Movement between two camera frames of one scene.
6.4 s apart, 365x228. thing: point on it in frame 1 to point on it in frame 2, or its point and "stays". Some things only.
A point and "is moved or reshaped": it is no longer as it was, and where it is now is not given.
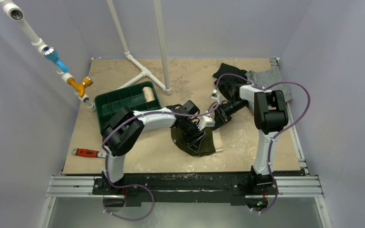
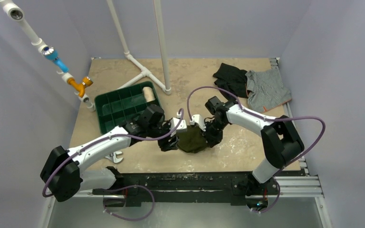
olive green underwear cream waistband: [212, 142] is moved or reshaped
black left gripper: [195, 146] to [165, 144]
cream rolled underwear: [149, 94] stays
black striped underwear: [229, 86] stays
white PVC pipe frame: [145, 72] stays
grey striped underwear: [270, 79] stays
